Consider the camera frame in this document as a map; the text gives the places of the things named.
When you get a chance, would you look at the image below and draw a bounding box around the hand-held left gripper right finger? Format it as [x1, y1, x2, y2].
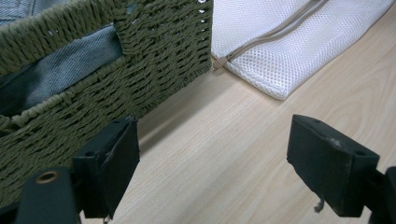
[286, 114, 381, 218]

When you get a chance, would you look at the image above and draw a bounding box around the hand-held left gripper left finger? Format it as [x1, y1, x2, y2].
[72, 115, 141, 219]

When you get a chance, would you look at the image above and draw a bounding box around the blue denim garment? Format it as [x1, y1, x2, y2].
[0, 0, 125, 118]

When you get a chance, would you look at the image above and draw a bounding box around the white mesh laundry bag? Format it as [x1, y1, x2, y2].
[210, 0, 396, 101]

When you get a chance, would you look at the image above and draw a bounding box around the green woven basket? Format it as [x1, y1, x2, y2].
[0, 0, 215, 209]

